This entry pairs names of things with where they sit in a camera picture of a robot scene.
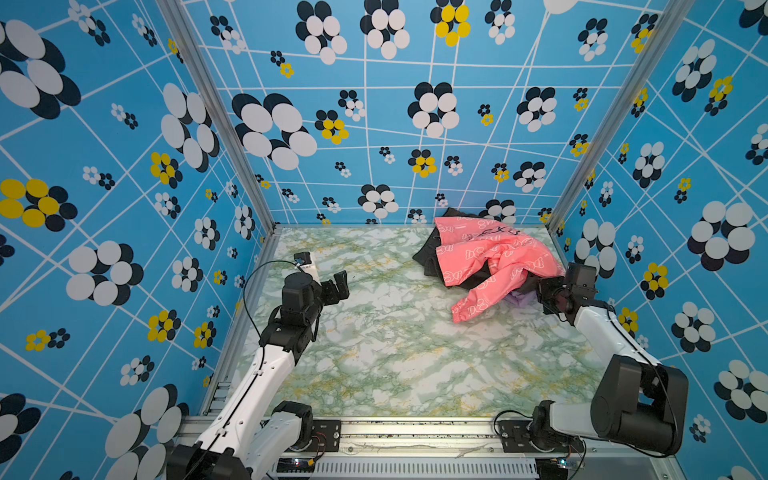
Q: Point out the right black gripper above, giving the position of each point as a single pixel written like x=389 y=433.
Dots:
x=543 y=285

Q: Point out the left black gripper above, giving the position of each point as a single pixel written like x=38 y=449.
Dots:
x=331 y=297

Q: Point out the purple cloth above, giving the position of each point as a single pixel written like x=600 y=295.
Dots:
x=521 y=299

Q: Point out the pink printed cloth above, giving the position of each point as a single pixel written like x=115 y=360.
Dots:
x=468 y=244

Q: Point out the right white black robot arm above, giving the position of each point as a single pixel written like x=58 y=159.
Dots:
x=639 y=402

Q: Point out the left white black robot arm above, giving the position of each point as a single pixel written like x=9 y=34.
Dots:
x=243 y=442

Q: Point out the dark grey cloth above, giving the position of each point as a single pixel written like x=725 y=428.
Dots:
x=426 y=256

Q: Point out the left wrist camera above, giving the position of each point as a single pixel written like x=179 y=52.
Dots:
x=303 y=259

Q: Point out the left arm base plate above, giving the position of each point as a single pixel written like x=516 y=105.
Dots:
x=325 y=436

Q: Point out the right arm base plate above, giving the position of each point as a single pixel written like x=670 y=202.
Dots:
x=519 y=436

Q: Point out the aluminium front rail frame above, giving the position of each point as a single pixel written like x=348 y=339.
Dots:
x=458 y=448

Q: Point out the right corner aluminium post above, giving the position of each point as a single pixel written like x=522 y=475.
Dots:
x=669 y=23

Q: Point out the corner aluminium post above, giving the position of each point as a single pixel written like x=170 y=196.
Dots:
x=174 y=16
x=669 y=23

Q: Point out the left corner aluminium post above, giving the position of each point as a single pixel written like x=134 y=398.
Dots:
x=174 y=16

